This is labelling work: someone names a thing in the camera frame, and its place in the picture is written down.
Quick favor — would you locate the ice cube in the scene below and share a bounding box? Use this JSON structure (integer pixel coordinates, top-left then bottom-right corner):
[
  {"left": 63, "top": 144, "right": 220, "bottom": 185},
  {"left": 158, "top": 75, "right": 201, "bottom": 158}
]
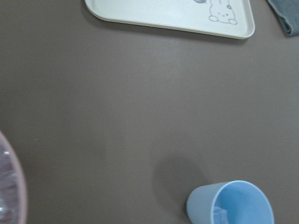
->
[{"left": 213, "top": 206, "right": 228, "bottom": 224}]

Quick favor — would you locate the light blue plastic cup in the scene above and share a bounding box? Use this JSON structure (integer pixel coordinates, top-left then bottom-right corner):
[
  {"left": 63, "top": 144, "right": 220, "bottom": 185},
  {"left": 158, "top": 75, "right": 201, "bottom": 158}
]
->
[{"left": 186, "top": 180, "right": 275, "bottom": 224}]

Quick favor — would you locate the pink bowl of ice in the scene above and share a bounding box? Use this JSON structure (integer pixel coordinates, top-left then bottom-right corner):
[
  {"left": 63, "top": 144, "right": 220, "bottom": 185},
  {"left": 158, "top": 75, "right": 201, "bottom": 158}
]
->
[{"left": 0, "top": 133, "right": 28, "bottom": 224}]

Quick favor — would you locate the cream rabbit tray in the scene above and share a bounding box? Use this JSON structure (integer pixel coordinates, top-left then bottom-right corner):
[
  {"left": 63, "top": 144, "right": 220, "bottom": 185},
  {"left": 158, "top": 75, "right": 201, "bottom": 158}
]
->
[{"left": 85, "top": 0, "right": 255, "bottom": 39}]

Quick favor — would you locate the grey folded cloth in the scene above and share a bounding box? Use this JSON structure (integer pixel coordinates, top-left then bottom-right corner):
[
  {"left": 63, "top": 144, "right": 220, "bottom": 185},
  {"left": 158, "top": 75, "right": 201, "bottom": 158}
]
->
[{"left": 267, "top": 0, "right": 299, "bottom": 36}]

